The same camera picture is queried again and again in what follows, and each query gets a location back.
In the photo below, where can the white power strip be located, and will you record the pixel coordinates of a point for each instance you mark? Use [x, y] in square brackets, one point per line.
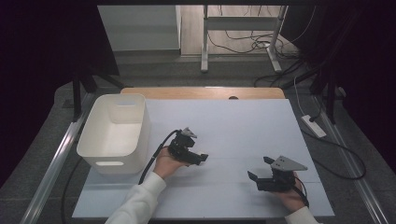
[313, 125]

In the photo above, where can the white cabinet panel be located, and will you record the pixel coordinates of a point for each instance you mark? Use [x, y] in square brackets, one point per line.
[140, 28]

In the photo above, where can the grey metal desk frame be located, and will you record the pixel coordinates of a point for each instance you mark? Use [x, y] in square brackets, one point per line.
[241, 23]

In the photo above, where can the black metal stand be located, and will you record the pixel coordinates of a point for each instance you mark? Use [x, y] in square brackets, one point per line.
[330, 93]
[77, 93]

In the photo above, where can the wooden table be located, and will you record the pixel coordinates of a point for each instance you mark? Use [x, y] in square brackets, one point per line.
[186, 92]

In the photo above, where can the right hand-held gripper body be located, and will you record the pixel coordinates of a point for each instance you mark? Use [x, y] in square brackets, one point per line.
[277, 182]

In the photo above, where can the aluminium floor rail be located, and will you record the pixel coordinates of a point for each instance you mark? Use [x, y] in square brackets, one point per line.
[351, 165]
[56, 165]

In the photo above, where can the person's right hand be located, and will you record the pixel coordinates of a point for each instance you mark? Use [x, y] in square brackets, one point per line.
[289, 199]

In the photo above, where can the person's left hand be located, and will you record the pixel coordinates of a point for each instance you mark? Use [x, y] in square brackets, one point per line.
[165, 166]

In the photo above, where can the pale blue table board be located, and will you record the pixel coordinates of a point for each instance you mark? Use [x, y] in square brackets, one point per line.
[236, 124]

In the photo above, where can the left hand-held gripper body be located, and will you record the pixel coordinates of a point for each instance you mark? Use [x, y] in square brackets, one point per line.
[182, 147]

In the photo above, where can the white plastic bin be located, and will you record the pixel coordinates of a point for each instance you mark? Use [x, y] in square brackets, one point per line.
[115, 137]

